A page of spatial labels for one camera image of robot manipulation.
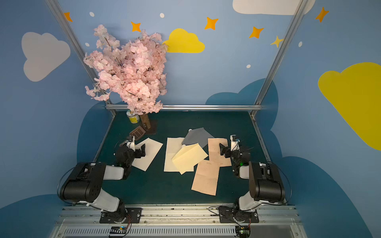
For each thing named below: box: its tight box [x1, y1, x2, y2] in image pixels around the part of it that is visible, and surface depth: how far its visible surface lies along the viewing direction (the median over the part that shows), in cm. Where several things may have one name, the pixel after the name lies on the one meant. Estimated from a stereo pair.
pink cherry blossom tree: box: [83, 24, 168, 130], surface depth 69 cm
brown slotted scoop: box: [129, 125, 146, 141], surface depth 110 cm
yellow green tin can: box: [126, 109, 140, 124], surface depth 113 cm
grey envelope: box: [181, 126, 215, 148], surface depth 107 cm
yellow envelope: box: [171, 142, 209, 176], surface depth 97 cm
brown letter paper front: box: [190, 159, 221, 196], surface depth 90 cm
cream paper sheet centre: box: [163, 137, 185, 173], surface depth 98 cm
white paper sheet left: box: [131, 137, 164, 172], surface depth 100 cm
